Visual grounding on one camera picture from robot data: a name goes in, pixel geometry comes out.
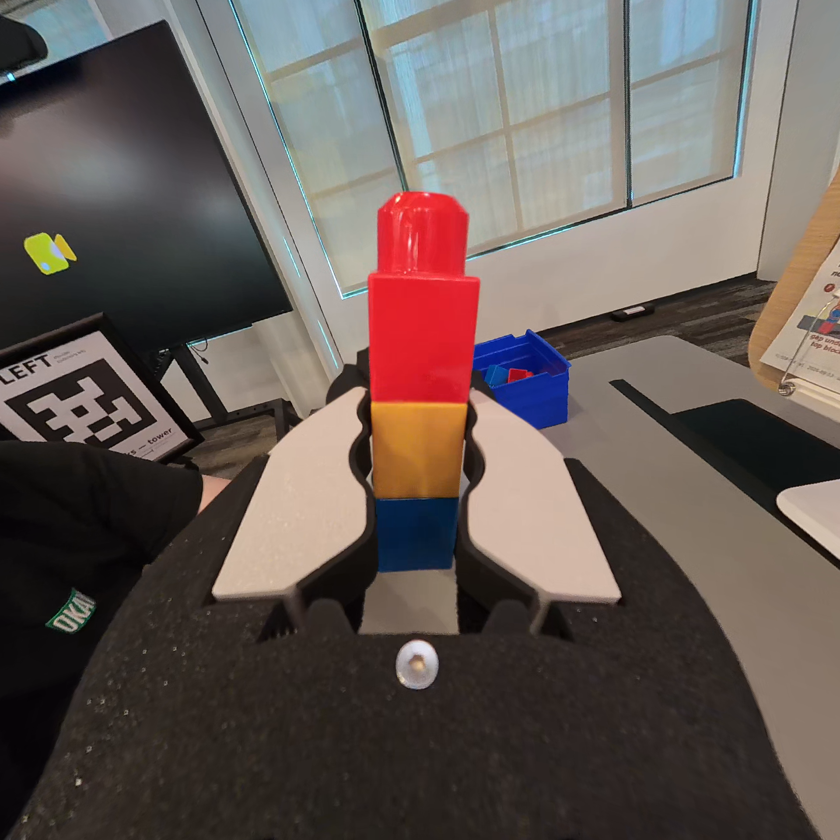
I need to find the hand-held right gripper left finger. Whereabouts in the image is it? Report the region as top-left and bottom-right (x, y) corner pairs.
(212, 386), (382, 619)

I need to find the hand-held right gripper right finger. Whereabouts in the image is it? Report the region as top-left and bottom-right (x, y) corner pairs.
(456, 389), (623, 622)

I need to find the orange mega block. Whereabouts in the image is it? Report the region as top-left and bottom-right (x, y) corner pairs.
(371, 400), (469, 500)

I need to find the blue plastic bin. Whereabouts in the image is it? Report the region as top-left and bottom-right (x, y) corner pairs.
(472, 330), (571, 431)

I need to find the black rolling stand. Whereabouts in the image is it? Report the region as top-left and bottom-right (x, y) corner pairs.
(156, 327), (291, 435)

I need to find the person's black shirt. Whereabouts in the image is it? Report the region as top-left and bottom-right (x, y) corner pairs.
(0, 441), (204, 815)

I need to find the black white pattern sign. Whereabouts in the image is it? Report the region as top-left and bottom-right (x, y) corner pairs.
(0, 313), (206, 464)

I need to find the wooden display board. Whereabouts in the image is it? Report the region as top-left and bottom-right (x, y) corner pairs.
(748, 190), (840, 396)

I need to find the large black screen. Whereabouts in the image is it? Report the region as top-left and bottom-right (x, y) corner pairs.
(0, 20), (294, 357)

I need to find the printed instruction sheet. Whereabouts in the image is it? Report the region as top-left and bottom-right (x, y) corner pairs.
(761, 239), (840, 392)

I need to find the white framed window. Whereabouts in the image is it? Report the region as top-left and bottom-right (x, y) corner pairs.
(230, 0), (760, 301)

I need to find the black video bar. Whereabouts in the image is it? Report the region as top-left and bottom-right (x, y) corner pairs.
(0, 16), (49, 84)

